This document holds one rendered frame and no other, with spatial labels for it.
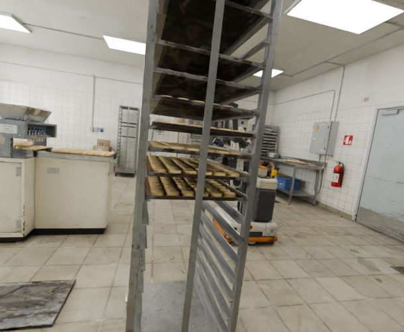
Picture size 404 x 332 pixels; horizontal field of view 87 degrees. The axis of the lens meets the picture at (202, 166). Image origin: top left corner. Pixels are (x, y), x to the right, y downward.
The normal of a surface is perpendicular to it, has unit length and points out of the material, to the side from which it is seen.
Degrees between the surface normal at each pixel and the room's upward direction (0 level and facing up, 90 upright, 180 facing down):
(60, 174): 90
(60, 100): 90
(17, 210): 90
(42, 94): 90
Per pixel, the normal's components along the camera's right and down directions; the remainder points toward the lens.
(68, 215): 0.26, 0.15
